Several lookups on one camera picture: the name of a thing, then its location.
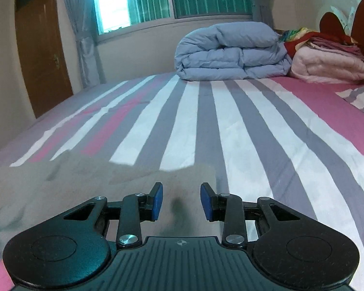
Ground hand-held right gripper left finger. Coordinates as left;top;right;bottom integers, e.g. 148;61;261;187
64;182;164;248

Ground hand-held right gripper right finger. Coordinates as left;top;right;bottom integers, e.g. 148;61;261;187
200;182;301;248

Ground grey pants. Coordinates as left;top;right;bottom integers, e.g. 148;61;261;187
0;154;216;249

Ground striped bed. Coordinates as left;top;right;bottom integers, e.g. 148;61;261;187
0;74;364;291

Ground brown wooden door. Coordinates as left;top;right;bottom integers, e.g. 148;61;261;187
15;0;74;119

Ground folded blue duvet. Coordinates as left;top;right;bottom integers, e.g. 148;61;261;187
174;22;292;82

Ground grey curtain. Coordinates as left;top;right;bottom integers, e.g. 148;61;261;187
247;0;275;29
59;0;107;90

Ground folded pink blanket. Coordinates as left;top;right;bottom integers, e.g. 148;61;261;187
290;46;364;84

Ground stack of folded colourful clothes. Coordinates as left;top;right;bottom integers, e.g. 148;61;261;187
277;27;364;62

